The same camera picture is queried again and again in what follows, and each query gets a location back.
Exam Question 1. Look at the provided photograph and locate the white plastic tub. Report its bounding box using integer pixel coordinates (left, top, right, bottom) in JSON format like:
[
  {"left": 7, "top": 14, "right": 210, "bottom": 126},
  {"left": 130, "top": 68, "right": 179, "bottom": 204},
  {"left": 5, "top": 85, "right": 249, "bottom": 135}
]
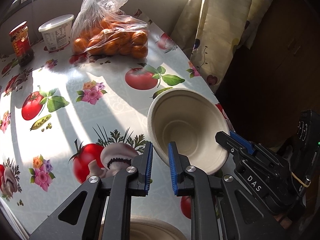
[{"left": 38, "top": 14, "right": 74, "bottom": 52}]

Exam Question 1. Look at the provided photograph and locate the large beige pulp bowl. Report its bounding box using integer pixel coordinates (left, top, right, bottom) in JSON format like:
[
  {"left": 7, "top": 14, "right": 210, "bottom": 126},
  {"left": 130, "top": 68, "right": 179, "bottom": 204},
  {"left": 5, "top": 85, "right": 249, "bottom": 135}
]
[{"left": 147, "top": 88, "right": 229, "bottom": 174}]

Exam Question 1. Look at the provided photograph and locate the small beige pulp bowl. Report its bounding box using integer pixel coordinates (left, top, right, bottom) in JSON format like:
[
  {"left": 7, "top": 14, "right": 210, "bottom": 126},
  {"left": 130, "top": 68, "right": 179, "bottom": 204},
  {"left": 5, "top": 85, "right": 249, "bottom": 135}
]
[{"left": 100, "top": 215, "right": 188, "bottom": 240}]

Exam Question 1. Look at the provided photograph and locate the red label sauce jar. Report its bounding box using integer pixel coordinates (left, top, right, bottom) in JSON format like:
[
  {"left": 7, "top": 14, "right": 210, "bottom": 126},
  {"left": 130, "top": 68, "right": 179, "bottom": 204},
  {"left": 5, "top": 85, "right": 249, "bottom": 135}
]
[{"left": 9, "top": 21, "right": 34, "bottom": 67}]

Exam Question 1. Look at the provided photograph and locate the fruit pattern tablecloth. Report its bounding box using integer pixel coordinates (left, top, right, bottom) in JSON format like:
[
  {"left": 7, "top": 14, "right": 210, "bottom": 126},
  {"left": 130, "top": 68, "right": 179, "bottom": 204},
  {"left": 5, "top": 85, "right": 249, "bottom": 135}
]
[{"left": 0, "top": 9, "right": 235, "bottom": 235}]

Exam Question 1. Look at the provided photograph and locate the cream patterned curtain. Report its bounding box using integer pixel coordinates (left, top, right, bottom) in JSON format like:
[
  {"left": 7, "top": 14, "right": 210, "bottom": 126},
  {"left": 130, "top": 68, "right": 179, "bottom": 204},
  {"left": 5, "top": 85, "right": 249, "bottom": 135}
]
[{"left": 171, "top": 0, "right": 273, "bottom": 92}]

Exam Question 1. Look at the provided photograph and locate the plastic bag of oranges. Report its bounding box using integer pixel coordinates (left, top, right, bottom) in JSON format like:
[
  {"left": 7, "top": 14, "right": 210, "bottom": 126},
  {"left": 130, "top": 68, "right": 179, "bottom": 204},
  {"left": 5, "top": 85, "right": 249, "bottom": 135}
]
[{"left": 71, "top": 0, "right": 149, "bottom": 59}]

